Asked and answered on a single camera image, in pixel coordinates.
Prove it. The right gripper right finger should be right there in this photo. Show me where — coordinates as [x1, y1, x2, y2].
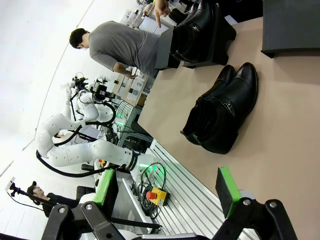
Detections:
[212, 166, 298, 240]

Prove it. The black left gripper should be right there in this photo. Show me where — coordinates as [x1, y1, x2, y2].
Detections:
[92, 81, 111, 103]

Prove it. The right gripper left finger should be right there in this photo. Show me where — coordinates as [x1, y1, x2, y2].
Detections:
[41, 168, 123, 240]

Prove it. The black leather ankle shoe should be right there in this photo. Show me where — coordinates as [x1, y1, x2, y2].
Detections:
[179, 64, 236, 145]
[168, 0, 201, 55]
[172, 0, 216, 64]
[193, 62, 259, 155]

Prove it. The seated person in black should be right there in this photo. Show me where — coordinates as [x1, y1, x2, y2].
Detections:
[26, 180, 81, 219]

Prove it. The wide black shoe stand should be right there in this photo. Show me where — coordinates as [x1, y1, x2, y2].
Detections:
[260, 0, 320, 59]

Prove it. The person's right hand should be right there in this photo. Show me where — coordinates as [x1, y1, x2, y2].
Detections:
[152, 0, 172, 28]

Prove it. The white keypad device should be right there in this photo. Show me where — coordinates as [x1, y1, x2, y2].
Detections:
[126, 78, 144, 101]

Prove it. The man in grey t-shirt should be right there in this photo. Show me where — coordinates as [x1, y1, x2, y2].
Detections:
[69, 20, 161, 79]

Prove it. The black controller box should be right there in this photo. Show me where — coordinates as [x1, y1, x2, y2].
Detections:
[124, 135, 152, 154]

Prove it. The grey box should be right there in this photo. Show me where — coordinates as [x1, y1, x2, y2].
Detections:
[154, 25, 176, 71]

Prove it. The yellow emergency stop box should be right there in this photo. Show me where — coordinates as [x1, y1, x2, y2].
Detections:
[145, 185, 171, 207]

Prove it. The black low platform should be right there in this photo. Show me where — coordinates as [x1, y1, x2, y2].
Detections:
[181, 2, 238, 69]

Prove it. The wire mesh panel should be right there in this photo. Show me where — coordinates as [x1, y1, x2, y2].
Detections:
[115, 100, 136, 126]

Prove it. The black camera stand pole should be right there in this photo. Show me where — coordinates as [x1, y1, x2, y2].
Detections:
[4, 175, 56, 209]

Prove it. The black coiled cable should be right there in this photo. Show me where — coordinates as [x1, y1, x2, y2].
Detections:
[134, 162, 168, 221]

